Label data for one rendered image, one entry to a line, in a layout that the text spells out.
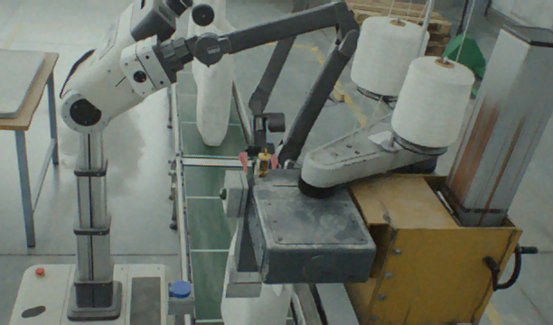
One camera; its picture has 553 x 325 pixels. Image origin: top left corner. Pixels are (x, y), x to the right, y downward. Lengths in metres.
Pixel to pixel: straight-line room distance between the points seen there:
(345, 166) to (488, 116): 0.33
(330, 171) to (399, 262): 0.27
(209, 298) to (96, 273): 0.46
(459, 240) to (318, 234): 0.35
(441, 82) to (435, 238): 0.37
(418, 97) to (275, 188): 0.39
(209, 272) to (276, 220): 1.30
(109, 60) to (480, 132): 1.03
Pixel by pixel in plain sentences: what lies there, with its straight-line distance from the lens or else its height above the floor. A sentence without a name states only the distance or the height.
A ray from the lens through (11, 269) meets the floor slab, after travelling 3.07.
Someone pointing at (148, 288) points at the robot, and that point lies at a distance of 2.52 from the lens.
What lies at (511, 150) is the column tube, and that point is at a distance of 1.32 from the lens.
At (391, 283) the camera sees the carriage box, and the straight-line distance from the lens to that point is 1.34.
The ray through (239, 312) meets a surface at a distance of 1.89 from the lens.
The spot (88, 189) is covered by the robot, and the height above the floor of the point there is 0.87.
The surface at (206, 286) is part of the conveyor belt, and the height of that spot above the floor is 0.38.
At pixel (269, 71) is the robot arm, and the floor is 1.32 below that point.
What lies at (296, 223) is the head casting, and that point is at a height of 1.34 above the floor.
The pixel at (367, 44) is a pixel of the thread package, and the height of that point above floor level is 1.64.
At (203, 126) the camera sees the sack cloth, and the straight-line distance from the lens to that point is 3.31.
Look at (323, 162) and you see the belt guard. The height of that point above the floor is 1.42.
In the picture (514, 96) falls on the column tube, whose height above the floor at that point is 1.64.
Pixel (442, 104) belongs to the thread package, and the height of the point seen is 1.63.
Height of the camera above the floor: 2.02
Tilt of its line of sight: 31 degrees down
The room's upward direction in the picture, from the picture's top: 10 degrees clockwise
